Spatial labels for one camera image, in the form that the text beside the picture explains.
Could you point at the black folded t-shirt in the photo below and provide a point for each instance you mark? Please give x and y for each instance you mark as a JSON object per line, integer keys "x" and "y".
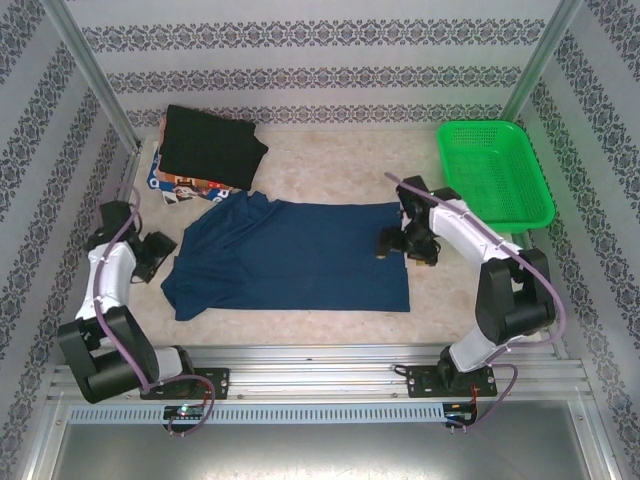
{"x": 210, "y": 145}

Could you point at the green plastic basket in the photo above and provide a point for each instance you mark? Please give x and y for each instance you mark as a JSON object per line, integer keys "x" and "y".
{"x": 500, "y": 180}

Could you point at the aluminium mounting rail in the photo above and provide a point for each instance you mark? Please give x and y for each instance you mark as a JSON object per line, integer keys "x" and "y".
{"x": 310, "y": 370}

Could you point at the aluminium frame post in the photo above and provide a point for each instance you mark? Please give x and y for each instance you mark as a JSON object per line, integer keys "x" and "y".
{"x": 530, "y": 75}
{"x": 95, "y": 75}

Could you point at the steel sheet shelf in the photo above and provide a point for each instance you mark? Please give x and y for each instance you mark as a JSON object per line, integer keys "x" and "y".
{"x": 320, "y": 450}

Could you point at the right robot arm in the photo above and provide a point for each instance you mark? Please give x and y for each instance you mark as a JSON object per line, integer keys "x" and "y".
{"x": 515, "y": 300}

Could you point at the aluminium side rail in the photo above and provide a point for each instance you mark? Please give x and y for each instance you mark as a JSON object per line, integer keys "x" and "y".
{"x": 522, "y": 240}
{"x": 129, "y": 165}

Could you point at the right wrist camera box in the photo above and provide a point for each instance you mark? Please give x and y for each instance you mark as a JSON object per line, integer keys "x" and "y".
{"x": 406, "y": 216}

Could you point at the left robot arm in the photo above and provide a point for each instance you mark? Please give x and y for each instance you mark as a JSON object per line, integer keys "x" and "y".
{"x": 112, "y": 280}

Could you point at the pink folded t-shirt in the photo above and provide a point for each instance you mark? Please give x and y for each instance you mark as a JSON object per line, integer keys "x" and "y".
{"x": 163, "y": 130}

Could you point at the small green circuit board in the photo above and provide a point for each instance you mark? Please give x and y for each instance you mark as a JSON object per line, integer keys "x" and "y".
{"x": 184, "y": 412}
{"x": 461, "y": 414}

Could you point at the blue printed t-shirt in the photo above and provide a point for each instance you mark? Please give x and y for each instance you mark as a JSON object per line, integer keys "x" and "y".
{"x": 300, "y": 260}

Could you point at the colourful printed folded t-shirt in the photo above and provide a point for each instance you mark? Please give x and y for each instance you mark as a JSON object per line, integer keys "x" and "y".
{"x": 175, "y": 192}

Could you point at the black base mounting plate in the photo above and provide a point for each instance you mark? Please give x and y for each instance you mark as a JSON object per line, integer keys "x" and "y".
{"x": 215, "y": 382}
{"x": 420, "y": 382}

